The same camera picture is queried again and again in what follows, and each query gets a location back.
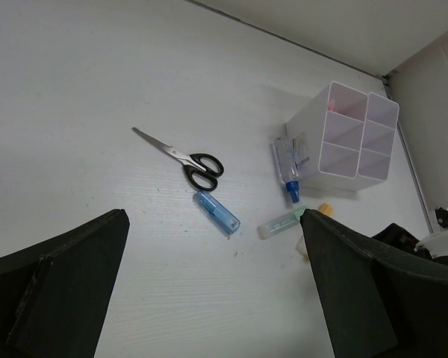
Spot aluminium side rail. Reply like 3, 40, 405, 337
381, 70, 434, 233

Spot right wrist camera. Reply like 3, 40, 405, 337
415, 229, 448, 258

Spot green highlighter marker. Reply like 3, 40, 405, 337
257, 207, 307, 239

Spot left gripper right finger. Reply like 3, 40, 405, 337
300, 210, 448, 357

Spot black handled scissors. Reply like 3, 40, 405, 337
132, 127, 225, 192

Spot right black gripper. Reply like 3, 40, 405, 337
372, 223, 431, 257

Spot blue capped glue pen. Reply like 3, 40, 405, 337
272, 136, 300, 204

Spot orange capped marker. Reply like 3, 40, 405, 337
318, 203, 334, 217

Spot left white compartment container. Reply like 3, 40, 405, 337
285, 81, 370, 187

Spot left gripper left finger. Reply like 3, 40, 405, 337
0, 209, 130, 357

